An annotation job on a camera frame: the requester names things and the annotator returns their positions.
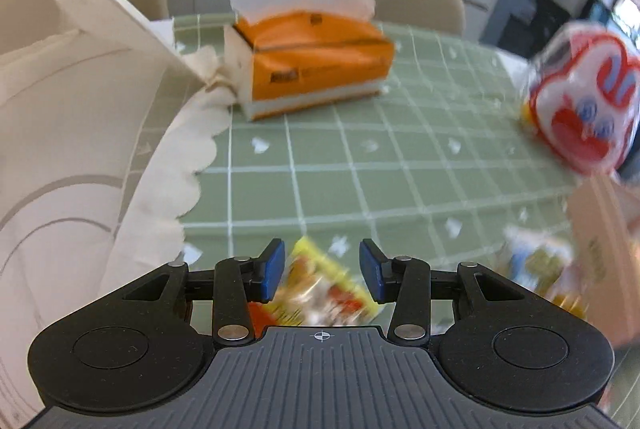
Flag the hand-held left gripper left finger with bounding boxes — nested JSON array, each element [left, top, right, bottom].
[[114, 238, 287, 344]]

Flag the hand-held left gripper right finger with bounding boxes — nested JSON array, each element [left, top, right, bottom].
[[359, 238, 532, 344]]

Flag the cardboard box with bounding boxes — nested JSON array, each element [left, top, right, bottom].
[[565, 174, 640, 350]]

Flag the green checked tablecloth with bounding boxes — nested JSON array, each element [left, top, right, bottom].
[[120, 11, 593, 325]]

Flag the white lace cloth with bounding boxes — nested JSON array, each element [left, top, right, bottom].
[[102, 20, 236, 296]]

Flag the yellow white snack packet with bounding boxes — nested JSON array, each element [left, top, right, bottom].
[[501, 226, 593, 316]]

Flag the orange tissue box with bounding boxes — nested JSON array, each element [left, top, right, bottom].
[[222, 0, 397, 124]]

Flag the red white snack bag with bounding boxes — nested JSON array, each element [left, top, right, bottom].
[[517, 20, 640, 176]]

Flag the dark furniture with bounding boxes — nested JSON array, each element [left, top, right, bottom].
[[500, 0, 568, 56]]

